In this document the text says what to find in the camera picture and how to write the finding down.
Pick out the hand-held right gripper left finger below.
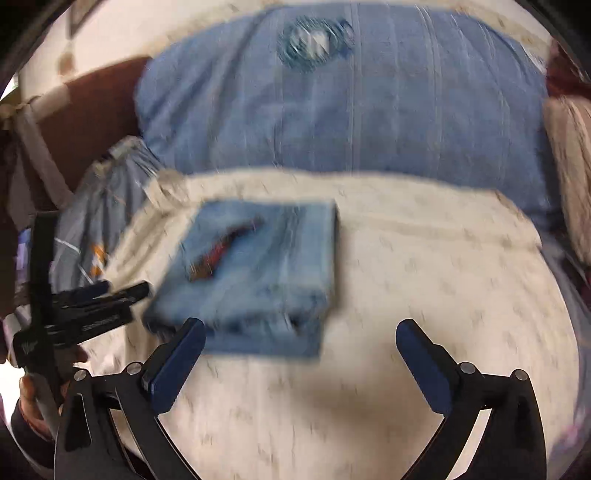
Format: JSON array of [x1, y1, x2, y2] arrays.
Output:
[[54, 318, 207, 480]]

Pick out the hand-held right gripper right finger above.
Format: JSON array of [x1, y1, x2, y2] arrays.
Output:
[[396, 318, 548, 480]]

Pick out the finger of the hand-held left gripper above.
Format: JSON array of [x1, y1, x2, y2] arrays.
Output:
[[53, 281, 112, 306], [92, 282, 151, 310]]

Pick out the blue denim pants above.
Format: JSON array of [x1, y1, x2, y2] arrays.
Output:
[[143, 199, 340, 360]]

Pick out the person's left forearm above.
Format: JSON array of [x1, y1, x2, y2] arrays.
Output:
[[9, 397, 58, 469]]

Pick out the person's left hand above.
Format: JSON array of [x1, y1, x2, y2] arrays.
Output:
[[18, 374, 60, 440]]

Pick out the cream patterned bedsheet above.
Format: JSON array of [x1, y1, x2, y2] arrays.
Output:
[[85, 168, 583, 480]]

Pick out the grey-blue patterned cloth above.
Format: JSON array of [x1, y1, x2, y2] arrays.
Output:
[[51, 136, 162, 296]]

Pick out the brown wooden headboard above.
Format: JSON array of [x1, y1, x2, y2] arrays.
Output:
[[0, 55, 153, 315]]

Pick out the blue pillow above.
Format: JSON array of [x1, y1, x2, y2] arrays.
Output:
[[135, 2, 561, 227]]

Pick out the beige knitted cloth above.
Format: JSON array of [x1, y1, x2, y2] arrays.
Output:
[[542, 95, 591, 252]]

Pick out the dark red cloth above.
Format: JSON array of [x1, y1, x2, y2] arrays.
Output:
[[547, 39, 591, 100]]

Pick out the grey fabric strap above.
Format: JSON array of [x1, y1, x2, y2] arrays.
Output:
[[0, 83, 77, 208]]

